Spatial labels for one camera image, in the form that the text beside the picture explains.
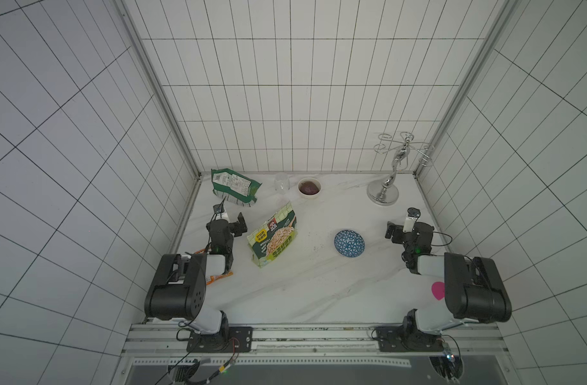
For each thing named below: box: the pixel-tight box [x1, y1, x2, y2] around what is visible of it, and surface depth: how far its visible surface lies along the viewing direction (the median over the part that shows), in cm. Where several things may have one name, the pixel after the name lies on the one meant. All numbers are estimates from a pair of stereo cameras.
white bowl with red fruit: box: [296, 177, 323, 198], surface depth 109 cm
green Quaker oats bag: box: [246, 202, 299, 268], surface depth 83 cm
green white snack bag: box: [210, 167, 263, 207], surface depth 103 cm
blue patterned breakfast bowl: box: [333, 229, 366, 259], surface depth 94 cm
